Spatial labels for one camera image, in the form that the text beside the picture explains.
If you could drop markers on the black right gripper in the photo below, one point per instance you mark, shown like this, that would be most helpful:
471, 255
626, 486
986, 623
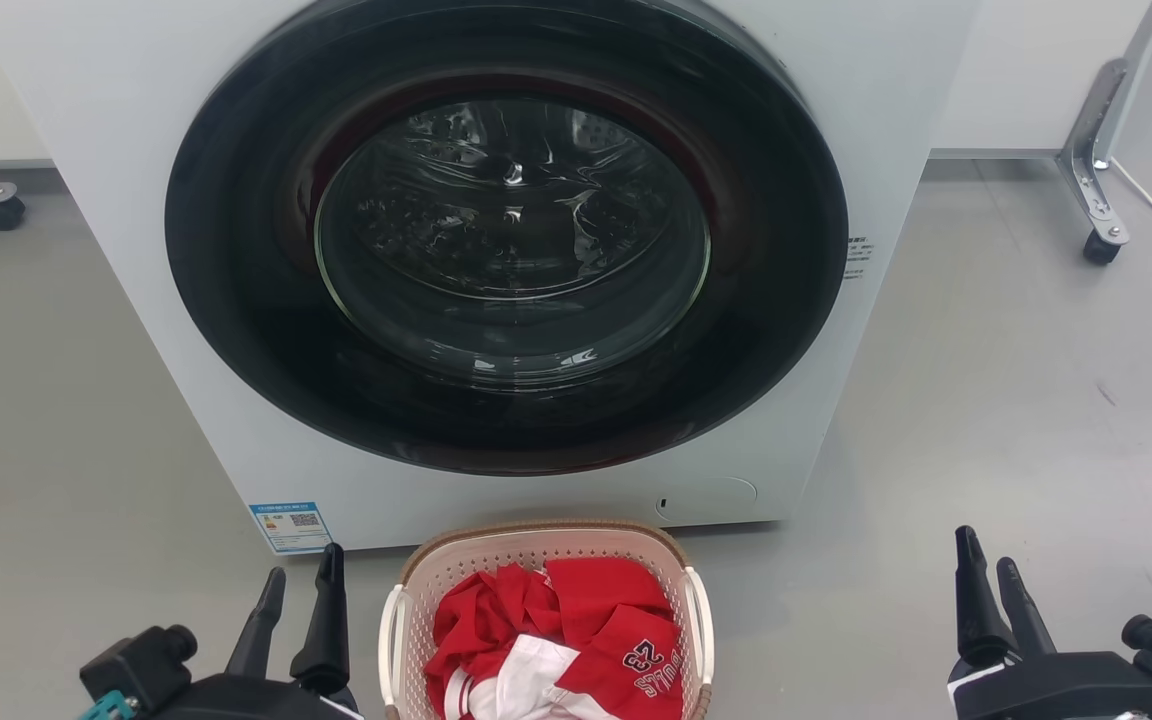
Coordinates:
1086, 685

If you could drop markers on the blue energy label sticker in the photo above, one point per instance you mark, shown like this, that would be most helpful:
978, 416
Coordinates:
291, 527

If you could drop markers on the white perforated laundry basket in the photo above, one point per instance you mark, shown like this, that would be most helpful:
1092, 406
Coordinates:
536, 545

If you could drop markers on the red and white jersey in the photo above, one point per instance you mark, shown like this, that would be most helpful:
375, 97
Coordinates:
596, 610

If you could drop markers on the white front-load washing machine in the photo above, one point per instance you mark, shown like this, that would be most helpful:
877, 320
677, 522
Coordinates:
136, 300

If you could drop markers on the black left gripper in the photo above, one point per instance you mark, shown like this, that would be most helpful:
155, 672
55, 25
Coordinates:
206, 695

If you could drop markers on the round black washing machine door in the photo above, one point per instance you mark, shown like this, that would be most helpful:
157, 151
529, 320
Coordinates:
236, 250

